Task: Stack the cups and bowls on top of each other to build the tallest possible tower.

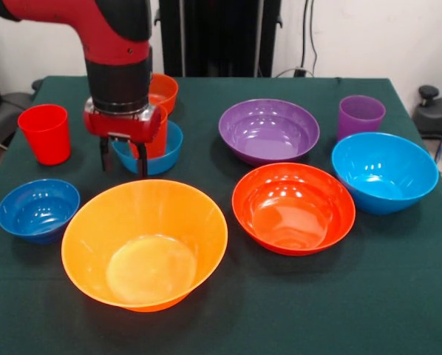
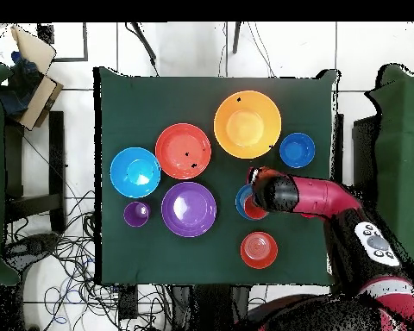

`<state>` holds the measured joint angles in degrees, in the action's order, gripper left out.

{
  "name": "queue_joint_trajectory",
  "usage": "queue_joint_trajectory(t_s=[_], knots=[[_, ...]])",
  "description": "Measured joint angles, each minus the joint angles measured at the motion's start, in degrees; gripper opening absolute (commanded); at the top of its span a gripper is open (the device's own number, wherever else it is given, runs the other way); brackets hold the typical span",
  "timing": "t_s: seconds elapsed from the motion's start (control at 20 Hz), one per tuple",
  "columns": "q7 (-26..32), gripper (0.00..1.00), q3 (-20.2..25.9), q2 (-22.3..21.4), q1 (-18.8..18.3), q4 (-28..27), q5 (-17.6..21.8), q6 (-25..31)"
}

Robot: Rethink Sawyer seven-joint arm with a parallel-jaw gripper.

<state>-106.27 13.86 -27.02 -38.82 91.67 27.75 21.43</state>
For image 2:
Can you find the small light blue bowl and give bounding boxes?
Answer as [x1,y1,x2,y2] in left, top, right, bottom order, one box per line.
[235,183,270,222]

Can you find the small dark blue bowl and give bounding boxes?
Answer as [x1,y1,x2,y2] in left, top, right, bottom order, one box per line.
[279,132,317,169]

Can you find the orange cup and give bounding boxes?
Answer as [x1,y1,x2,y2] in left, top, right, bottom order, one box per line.
[242,194,270,221]

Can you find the purple bowl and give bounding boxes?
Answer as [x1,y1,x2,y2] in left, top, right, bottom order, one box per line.
[160,181,217,238]

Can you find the large yellow bowl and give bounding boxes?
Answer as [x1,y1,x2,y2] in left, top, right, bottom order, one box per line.
[213,90,283,160]

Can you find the small orange bowl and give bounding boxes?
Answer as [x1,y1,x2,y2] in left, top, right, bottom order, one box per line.
[240,231,279,270]

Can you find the wide orange bowl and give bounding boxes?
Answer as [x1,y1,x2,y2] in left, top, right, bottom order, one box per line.
[154,122,212,181]

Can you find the black computer case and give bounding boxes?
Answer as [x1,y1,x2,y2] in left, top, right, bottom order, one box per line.
[351,115,380,194]

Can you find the large light blue bowl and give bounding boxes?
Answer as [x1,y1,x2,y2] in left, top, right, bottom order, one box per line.
[109,147,162,199]

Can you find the purple cup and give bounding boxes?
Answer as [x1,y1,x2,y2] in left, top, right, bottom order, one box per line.
[122,201,152,228]

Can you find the black tripod leg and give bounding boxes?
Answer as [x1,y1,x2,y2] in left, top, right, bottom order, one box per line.
[232,22,242,54]
[125,22,160,77]

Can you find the dark green table cloth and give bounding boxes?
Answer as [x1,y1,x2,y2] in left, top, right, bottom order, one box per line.
[93,66,339,286]

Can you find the black stool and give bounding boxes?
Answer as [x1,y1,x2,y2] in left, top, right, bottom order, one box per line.
[4,110,67,235]

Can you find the cardboard box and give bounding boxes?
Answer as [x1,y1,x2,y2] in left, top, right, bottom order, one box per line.
[9,25,65,131]

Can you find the black chair base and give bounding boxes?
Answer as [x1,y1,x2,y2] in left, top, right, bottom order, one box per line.
[1,232,61,277]

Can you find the blue bag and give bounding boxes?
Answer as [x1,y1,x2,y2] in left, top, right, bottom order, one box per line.
[0,51,44,118]

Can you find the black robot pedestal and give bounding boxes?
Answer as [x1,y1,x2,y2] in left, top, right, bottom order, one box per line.
[170,284,253,331]

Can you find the black floor cables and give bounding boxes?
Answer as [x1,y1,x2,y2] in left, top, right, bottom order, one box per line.
[4,189,173,331]

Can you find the black floor frame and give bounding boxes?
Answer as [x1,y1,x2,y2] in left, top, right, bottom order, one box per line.
[37,22,89,63]

